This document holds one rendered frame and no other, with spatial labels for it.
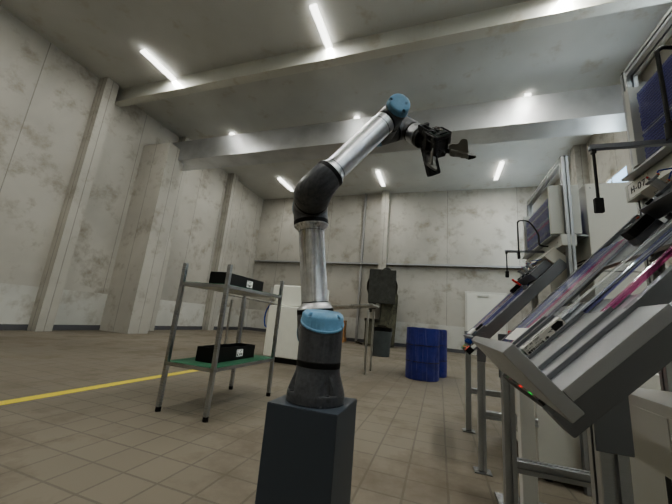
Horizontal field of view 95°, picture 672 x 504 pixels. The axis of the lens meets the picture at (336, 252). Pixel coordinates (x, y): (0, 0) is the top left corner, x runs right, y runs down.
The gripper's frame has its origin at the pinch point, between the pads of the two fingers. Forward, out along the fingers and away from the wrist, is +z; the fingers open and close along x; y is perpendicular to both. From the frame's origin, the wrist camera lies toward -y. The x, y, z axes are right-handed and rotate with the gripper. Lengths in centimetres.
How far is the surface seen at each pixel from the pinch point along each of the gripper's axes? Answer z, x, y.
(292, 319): -238, -62, -368
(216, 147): -813, -90, -293
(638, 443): 75, 13, -55
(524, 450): 61, 11, -116
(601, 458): 72, -27, -9
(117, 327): -545, -461, -548
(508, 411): 51, -1, -78
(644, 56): -14, 96, 11
